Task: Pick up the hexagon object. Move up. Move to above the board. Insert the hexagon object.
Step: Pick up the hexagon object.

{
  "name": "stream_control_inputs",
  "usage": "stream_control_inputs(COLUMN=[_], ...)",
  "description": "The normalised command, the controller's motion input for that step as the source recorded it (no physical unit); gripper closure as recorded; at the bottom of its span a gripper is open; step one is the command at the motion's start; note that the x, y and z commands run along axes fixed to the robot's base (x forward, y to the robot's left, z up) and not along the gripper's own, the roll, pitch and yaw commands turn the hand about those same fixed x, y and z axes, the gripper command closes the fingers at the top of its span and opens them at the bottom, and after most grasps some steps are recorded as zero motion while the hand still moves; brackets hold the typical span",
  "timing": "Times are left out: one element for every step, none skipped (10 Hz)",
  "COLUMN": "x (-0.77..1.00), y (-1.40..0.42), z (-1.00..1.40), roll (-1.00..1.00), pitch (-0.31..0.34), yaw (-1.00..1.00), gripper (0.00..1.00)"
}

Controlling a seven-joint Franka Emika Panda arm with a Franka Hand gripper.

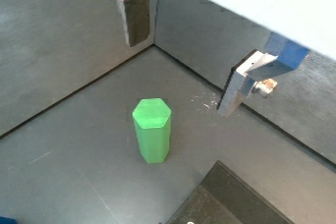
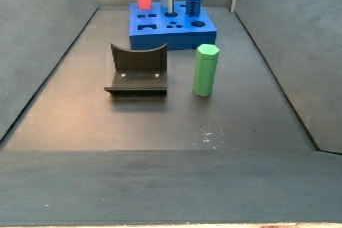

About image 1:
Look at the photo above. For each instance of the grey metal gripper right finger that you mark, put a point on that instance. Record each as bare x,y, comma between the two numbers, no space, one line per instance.
252,75

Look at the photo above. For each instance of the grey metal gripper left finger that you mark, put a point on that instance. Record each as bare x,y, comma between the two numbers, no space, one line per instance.
134,12

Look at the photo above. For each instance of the green hexagon peg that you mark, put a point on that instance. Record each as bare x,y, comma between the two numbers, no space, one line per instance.
150,117

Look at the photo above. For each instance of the blue peg board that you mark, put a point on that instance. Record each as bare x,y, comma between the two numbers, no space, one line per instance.
5,220

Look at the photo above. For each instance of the black curved holder stand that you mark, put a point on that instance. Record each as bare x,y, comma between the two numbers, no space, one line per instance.
224,200

